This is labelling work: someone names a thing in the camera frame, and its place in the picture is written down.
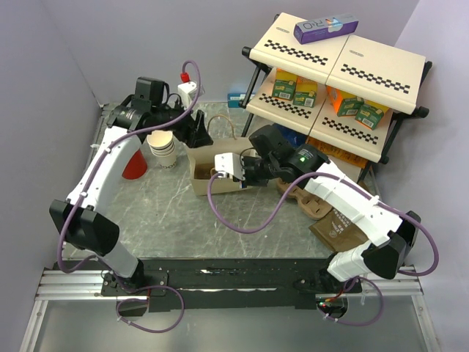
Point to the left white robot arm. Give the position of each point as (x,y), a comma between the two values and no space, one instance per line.
(80,218)

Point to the beige checkered shelf rack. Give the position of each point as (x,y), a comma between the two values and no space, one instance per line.
(370,70)

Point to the brown coffee bean pouch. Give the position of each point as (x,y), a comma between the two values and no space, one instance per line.
(337,232)

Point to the green yellow carton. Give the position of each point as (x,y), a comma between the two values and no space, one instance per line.
(284,85)
(305,92)

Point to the aluminium rail frame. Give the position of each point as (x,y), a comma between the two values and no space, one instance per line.
(68,311)

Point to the blue snack bag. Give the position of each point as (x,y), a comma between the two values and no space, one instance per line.
(295,138)

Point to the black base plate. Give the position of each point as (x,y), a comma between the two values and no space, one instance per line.
(215,283)

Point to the purple box on shelf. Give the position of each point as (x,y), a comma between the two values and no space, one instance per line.
(325,28)

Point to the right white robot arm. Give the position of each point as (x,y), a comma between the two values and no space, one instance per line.
(389,237)

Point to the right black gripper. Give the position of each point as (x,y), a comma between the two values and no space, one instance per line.
(248,181)

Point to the kraft paper bag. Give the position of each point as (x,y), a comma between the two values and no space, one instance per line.
(202,159)

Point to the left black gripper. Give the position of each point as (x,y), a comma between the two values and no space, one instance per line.
(193,133)

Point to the stack of paper cups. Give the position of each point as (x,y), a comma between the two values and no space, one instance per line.
(161,145)

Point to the orange snack bag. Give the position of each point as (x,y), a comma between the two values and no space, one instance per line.
(338,153)

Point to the red cup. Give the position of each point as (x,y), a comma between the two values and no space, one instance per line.
(136,167)

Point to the pulp cup carrier tray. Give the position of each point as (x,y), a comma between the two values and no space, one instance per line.
(314,207)

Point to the blue small box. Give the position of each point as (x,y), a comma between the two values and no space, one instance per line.
(235,100)

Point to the orange box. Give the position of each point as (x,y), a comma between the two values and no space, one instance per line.
(336,95)

